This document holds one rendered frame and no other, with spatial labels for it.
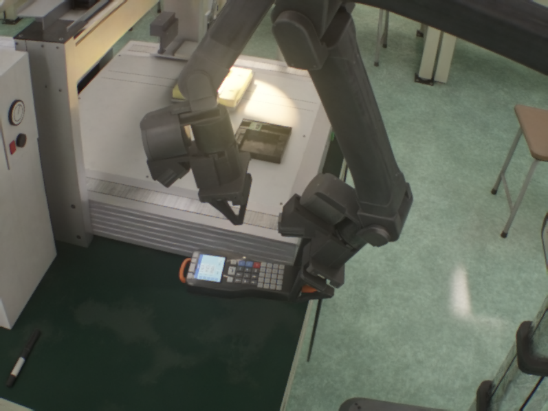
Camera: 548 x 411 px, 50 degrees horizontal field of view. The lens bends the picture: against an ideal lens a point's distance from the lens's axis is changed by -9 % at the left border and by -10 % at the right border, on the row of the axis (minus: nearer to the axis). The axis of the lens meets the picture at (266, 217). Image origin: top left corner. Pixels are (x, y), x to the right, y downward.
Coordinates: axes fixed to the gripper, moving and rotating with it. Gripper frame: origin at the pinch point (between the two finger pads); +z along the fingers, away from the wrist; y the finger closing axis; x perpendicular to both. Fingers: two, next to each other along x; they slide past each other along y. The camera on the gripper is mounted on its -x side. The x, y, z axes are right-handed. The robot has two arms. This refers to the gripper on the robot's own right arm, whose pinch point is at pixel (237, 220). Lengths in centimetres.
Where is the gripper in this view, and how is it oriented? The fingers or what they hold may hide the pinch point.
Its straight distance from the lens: 102.4
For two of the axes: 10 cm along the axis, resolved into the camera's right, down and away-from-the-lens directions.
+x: 9.8, -0.7, -2.0
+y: -1.1, 6.4, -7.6
